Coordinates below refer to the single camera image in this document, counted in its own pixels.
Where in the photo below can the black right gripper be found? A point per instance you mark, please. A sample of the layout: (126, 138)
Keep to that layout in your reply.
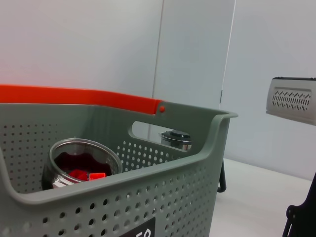
(304, 219)

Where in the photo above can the glass teacup black base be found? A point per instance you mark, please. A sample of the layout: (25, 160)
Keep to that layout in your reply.
(53, 153)

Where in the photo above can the grey perforated storage basket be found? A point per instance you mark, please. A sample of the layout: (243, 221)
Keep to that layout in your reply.
(148, 197)

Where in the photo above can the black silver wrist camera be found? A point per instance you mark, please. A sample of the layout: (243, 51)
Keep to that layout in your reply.
(291, 98)

